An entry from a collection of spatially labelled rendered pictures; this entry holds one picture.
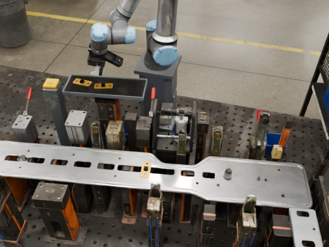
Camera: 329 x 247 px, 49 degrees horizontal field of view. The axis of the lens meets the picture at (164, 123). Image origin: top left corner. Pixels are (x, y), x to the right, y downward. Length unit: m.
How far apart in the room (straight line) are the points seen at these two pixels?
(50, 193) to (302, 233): 0.95
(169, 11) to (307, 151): 1.10
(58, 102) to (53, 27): 2.93
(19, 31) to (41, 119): 2.18
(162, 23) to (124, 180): 0.68
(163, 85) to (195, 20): 2.82
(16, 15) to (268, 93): 2.71
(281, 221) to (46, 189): 0.91
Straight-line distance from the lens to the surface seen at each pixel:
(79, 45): 4.23
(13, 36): 4.34
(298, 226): 1.46
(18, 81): 2.64
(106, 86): 1.67
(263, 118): 1.47
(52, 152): 1.65
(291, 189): 1.54
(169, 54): 1.65
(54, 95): 1.76
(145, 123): 1.59
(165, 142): 1.66
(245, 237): 1.41
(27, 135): 1.74
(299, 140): 2.17
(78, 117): 1.62
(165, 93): 1.91
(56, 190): 1.48
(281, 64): 4.01
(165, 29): 1.61
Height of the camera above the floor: 2.19
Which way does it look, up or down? 44 degrees down
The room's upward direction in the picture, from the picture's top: straight up
